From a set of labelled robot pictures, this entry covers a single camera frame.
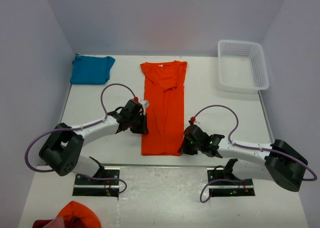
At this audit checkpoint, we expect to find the pink cloth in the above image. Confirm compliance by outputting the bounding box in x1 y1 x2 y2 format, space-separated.
43 217 65 228

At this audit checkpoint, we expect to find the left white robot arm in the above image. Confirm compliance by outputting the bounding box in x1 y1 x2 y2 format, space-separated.
39 99 149 184

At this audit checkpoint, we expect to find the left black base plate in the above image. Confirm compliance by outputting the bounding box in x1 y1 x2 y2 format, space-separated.
72 175 120 197

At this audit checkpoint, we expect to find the orange cloth in pile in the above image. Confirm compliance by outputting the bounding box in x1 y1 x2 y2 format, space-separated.
56 201 102 228

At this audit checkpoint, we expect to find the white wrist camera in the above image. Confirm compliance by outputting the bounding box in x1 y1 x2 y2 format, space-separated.
193 120 201 126
139 100 150 112

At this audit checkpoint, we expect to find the dark red cloth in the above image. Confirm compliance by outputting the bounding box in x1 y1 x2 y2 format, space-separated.
32 219 57 228

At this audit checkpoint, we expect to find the folded blue t shirt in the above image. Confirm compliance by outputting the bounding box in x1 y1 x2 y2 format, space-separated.
70 55 116 85

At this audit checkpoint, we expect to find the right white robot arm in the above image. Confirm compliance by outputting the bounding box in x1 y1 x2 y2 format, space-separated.
179 125 308 192

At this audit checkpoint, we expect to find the white plastic basket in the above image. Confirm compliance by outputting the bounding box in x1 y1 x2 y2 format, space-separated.
218 40 270 94

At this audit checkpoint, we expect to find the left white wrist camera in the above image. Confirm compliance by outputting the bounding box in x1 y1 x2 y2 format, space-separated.
139 100 150 112

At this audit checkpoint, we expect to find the orange t shirt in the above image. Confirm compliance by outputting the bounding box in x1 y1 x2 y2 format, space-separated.
140 61 188 156

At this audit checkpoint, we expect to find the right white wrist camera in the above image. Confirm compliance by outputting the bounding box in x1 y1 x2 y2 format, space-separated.
193 120 201 126

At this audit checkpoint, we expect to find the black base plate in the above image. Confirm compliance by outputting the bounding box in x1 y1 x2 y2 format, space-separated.
72 175 120 197
207 166 256 197

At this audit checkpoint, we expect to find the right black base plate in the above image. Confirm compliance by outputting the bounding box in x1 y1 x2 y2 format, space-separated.
207 166 256 197

